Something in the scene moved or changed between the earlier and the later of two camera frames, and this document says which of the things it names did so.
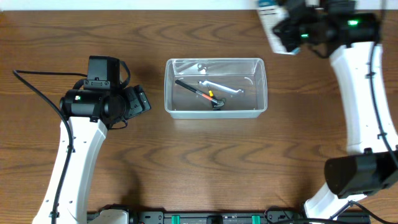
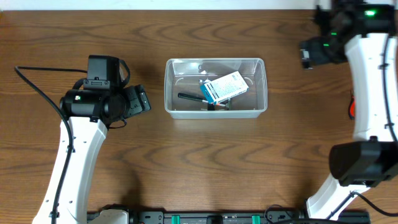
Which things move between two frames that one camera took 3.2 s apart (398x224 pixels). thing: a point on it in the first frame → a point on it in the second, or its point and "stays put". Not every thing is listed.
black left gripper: (137, 102) stays put
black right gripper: (283, 30) → (323, 57)
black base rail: (220, 217) stays put
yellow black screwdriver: (211, 94) → (211, 107)
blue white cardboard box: (272, 12) → (222, 88)
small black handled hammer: (217, 104) → (211, 105)
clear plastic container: (248, 74) stays put
